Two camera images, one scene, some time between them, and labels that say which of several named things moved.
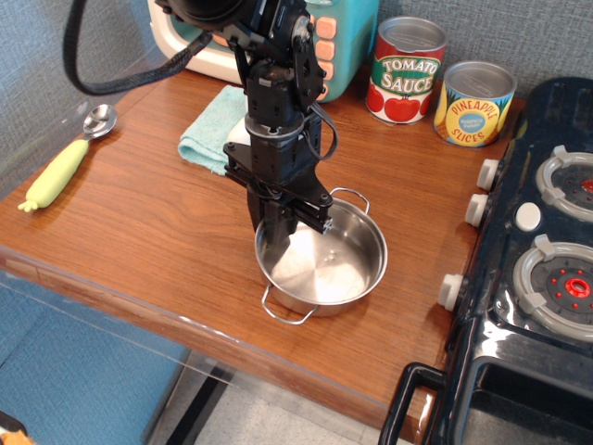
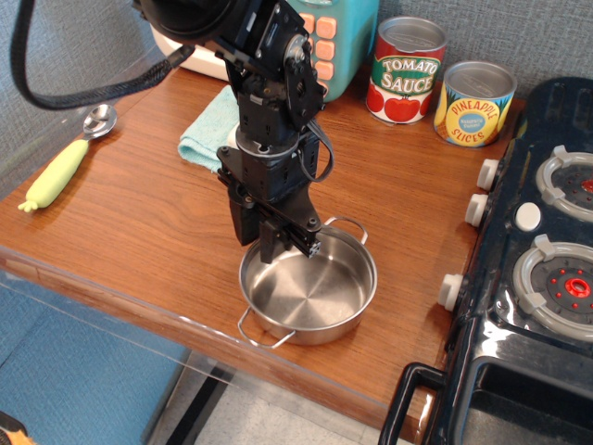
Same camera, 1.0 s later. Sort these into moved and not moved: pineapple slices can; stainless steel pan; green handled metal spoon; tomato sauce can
Moved: stainless steel pan
Not moved: pineapple slices can; tomato sauce can; green handled metal spoon
